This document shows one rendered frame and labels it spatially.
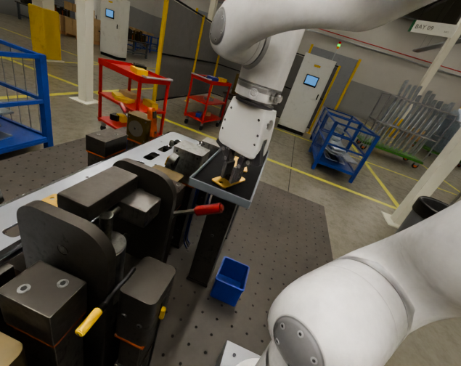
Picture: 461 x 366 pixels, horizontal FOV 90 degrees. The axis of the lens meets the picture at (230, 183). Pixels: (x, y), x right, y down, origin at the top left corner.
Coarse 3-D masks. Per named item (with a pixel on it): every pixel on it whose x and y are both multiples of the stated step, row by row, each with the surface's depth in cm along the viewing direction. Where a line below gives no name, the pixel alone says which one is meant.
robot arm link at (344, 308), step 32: (288, 288) 28; (320, 288) 26; (352, 288) 26; (384, 288) 28; (288, 320) 25; (320, 320) 23; (352, 320) 23; (384, 320) 25; (288, 352) 25; (320, 352) 22; (352, 352) 22; (384, 352) 24
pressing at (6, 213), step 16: (144, 144) 94; (160, 144) 98; (112, 160) 76; (144, 160) 82; (160, 160) 86; (64, 176) 63; (80, 176) 64; (32, 192) 55; (48, 192) 56; (0, 208) 48; (16, 208) 49; (0, 224) 45; (16, 224) 46; (0, 240) 42; (16, 240) 43; (0, 256) 39
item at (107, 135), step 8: (88, 136) 80; (96, 136) 81; (104, 136) 83; (112, 136) 85; (120, 136) 87; (88, 144) 82; (96, 144) 81; (104, 144) 80; (112, 144) 83; (120, 144) 88; (88, 152) 84; (96, 152) 82; (104, 152) 81; (112, 152) 85; (88, 160) 85; (96, 160) 84
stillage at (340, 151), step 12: (324, 120) 509; (348, 120) 500; (372, 132) 424; (312, 144) 536; (324, 144) 421; (336, 144) 507; (348, 144) 519; (372, 144) 401; (324, 156) 481; (336, 156) 487; (348, 156) 465; (312, 168) 445; (336, 168) 434; (348, 168) 455; (360, 168) 423; (348, 180) 441
